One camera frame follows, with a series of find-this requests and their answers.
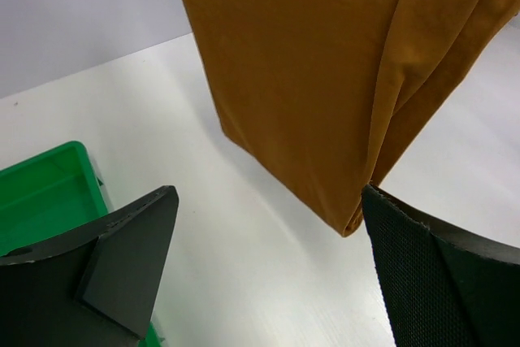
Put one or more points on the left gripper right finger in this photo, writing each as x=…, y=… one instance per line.
x=442, y=285

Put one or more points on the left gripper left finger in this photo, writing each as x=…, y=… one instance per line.
x=95, y=285

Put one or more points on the brown trousers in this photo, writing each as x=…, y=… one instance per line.
x=328, y=94

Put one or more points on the green plastic bin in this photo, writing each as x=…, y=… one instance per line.
x=47, y=195

